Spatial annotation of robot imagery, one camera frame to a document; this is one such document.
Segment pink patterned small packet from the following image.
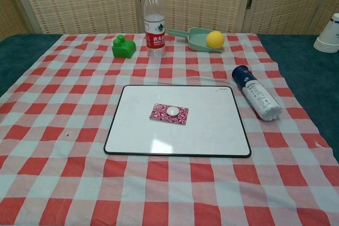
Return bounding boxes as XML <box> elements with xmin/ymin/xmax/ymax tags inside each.
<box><xmin>149</xmin><ymin>102</ymin><xmax>190</xmax><ymax>126</ymax></box>

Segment white rectangular board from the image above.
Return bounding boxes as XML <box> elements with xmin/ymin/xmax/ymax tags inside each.
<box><xmin>103</xmin><ymin>85</ymin><xmax>252</xmax><ymax>158</ymax></box>

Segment pale green dustpan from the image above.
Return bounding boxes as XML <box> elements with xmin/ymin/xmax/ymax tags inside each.
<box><xmin>167</xmin><ymin>27</ymin><xmax>225</xmax><ymax>53</ymax></box>

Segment green toy block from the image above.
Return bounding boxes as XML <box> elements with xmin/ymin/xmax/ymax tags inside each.
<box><xmin>111</xmin><ymin>34</ymin><xmax>137</xmax><ymax>59</ymax></box>

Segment yellow ball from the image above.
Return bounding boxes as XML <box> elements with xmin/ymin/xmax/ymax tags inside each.
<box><xmin>206</xmin><ymin>30</ymin><xmax>226</xmax><ymax>50</ymax></box>

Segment red-capped plastic water bottle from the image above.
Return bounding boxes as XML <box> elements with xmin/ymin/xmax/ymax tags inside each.
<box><xmin>144</xmin><ymin>0</ymin><xmax>166</xmax><ymax>58</ymax></box>

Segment red white checked tablecloth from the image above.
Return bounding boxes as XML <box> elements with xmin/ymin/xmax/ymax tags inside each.
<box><xmin>0</xmin><ymin>33</ymin><xmax>339</xmax><ymax>226</ymax></box>

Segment blue white cylindrical can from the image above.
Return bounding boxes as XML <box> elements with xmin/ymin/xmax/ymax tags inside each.
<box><xmin>231</xmin><ymin>65</ymin><xmax>281</xmax><ymax>122</ymax></box>

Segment woven bamboo folding screen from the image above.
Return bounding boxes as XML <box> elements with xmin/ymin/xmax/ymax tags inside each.
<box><xmin>0</xmin><ymin>0</ymin><xmax>339</xmax><ymax>36</ymax></box>

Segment dark blue table cover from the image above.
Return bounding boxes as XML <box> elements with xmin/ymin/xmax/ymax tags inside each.
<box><xmin>0</xmin><ymin>33</ymin><xmax>339</xmax><ymax>163</ymax></box>

